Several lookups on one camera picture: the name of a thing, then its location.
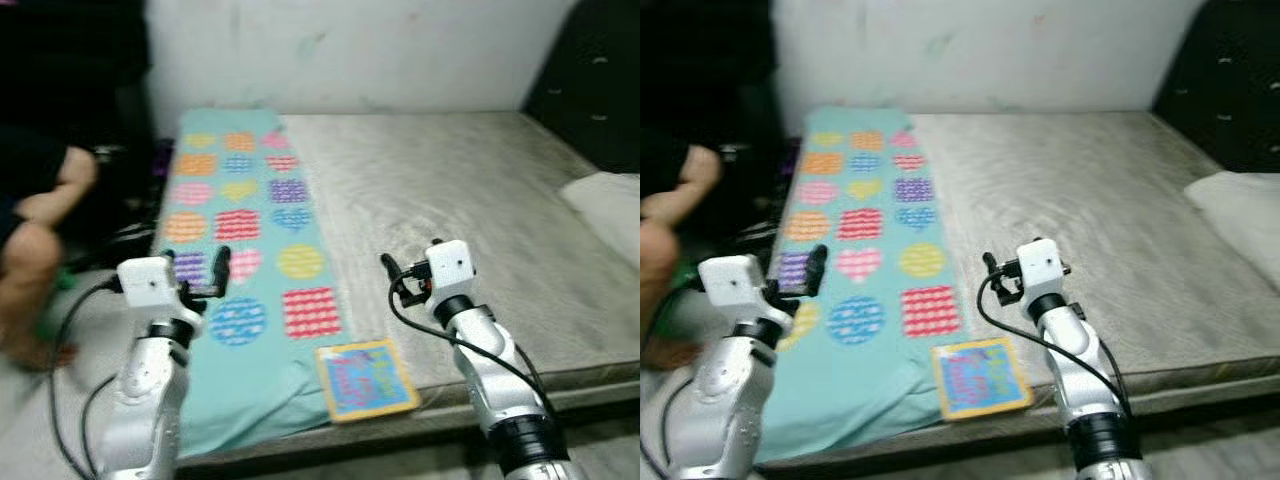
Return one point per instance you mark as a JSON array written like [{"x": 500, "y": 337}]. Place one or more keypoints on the colourful book with yellow border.
[
  {"x": 365, "y": 380},
  {"x": 980, "y": 378}
]

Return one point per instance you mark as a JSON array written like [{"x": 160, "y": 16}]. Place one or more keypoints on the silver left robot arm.
[
  {"x": 725, "y": 400},
  {"x": 140, "y": 400}
]

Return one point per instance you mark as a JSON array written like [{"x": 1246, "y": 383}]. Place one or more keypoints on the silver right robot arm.
[
  {"x": 1085, "y": 380},
  {"x": 490, "y": 370}
]

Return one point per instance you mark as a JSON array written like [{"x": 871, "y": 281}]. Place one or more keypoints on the white quilted mattress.
[
  {"x": 450, "y": 200},
  {"x": 1080, "y": 200}
]

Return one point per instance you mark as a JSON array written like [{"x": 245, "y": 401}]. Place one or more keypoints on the teal blanket with colourful shapes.
[
  {"x": 860, "y": 390},
  {"x": 260, "y": 380}
]

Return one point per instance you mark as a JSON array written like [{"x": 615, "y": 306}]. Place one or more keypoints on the person in black shorts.
[
  {"x": 30, "y": 270},
  {"x": 660, "y": 270}
]

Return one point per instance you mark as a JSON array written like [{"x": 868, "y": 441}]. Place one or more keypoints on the white pillow with print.
[
  {"x": 1240, "y": 215},
  {"x": 610, "y": 210}
]

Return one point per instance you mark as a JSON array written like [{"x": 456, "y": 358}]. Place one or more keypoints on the black bulky bag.
[
  {"x": 700, "y": 60},
  {"x": 80, "y": 60}
]

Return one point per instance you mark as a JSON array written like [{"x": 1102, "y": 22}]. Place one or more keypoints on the black tufted headboard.
[
  {"x": 600, "y": 80},
  {"x": 1230, "y": 80}
]

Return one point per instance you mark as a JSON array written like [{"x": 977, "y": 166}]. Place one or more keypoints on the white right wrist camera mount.
[
  {"x": 448, "y": 265},
  {"x": 1040, "y": 265}
]

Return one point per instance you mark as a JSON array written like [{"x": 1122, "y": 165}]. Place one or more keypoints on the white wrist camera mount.
[
  {"x": 448, "y": 265},
  {"x": 145, "y": 280},
  {"x": 730, "y": 282},
  {"x": 1040, "y": 265}
]

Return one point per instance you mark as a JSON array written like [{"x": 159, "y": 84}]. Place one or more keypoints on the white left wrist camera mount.
[
  {"x": 730, "y": 282},
  {"x": 145, "y": 280}
]

